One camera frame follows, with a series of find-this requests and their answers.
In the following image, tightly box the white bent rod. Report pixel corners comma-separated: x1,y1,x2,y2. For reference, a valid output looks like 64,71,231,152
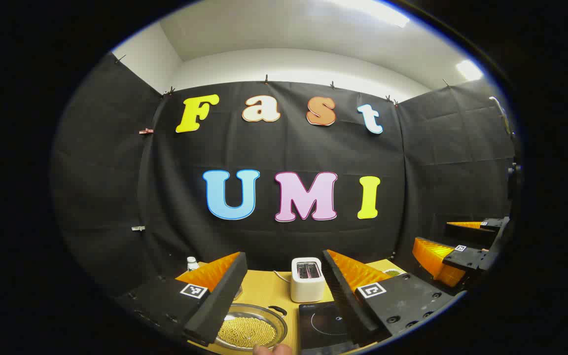
489,96,515,139

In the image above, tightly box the small ceiling light panel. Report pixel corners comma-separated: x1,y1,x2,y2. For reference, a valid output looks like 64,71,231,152
456,59,485,82

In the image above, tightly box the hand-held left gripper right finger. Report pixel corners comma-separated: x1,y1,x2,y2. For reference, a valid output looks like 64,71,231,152
321,249,467,348

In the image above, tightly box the pile of yellow soybeans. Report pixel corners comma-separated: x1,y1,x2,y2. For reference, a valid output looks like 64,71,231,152
217,317,277,347

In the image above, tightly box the row of black cloth clips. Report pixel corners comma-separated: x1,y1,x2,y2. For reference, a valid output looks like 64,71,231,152
114,53,452,107

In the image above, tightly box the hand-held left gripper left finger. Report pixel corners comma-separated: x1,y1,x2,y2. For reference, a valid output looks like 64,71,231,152
114,251,249,347

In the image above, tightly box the black induction cooktop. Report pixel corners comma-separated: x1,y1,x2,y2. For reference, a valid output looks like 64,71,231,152
298,302,363,355

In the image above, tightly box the steel pot with black handles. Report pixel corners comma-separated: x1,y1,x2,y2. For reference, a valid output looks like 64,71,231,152
215,303,288,352

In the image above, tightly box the white toaster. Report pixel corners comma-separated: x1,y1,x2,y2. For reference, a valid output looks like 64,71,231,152
290,257,325,303

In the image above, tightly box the long ceiling light panel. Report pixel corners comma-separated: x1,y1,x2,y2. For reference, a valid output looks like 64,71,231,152
331,0,411,29

